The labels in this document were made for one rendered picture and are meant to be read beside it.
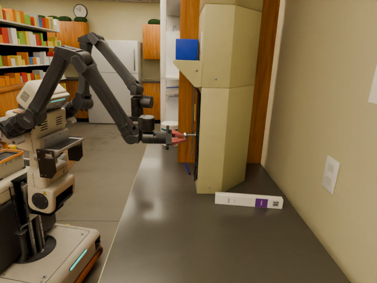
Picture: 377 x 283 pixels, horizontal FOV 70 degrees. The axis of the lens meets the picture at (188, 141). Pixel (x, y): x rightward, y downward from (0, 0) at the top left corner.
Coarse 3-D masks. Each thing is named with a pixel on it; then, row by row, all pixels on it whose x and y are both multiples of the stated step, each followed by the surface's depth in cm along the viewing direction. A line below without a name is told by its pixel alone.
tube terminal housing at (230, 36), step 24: (216, 24) 99; (240, 24) 102; (216, 48) 101; (240, 48) 106; (216, 72) 104; (240, 72) 109; (216, 96) 107; (240, 96) 114; (216, 120) 110; (240, 120) 118; (216, 144) 113; (240, 144) 123; (216, 168) 117; (240, 168) 128
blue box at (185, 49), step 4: (176, 40) 119; (180, 40) 119; (184, 40) 119; (188, 40) 119; (192, 40) 119; (196, 40) 119; (176, 44) 119; (180, 44) 119; (184, 44) 119; (188, 44) 119; (192, 44) 119; (196, 44) 119; (176, 48) 120; (180, 48) 120; (184, 48) 120; (188, 48) 120; (192, 48) 120; (196, 48) 120; (176, 52) 120; (180, 52) 120; (184, 52) 120; (188, 52) 120; (192, 52) 120; (196, 52) 120; (176, 56) 121; (180, 56) 121; (184, 56) 121; (188, 56) 121; (192, 56) 121; (196, 56) 121; (196, 60) 122
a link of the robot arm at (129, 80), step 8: (96, 40) 149; (104, 40) 158; (96, 48) 153; (104, 48) 151; (104, 56) 152; (112, 56) 151; (112, 64) 151; (120, 64) 150; (120, 72) 150; (128, 72) 151; (128, 80) 149; (136, 80) 152; (128, 88) 149
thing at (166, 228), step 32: (160, 160) 157; (160, 192) 120; (192, 192) 121; (256, 192) 123; (128, 224) 97; (160, 224) 98; (192, 224) 98; (224, 224) 99; (256, 224) 99; (288, 224) 100; (128, 256) 82; (160, 256) 82; (192, 256) 82; (224, 256) 83; (256, 256) 83; (288, 256) 84; (320, 256) 84
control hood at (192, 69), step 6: (174, 60) 105; (180, 60) 109; (186, 60) 114; (192, 60) 120; (180, 66) 103; (186, 66) 103; (192, 66) 103; (198, 66) 103; (186, 72) 104; (192, 72) 104; (198, 72) 104; (192, 78) 104; (198, 78) 105; (192, 84) 106; (198, 84) 105
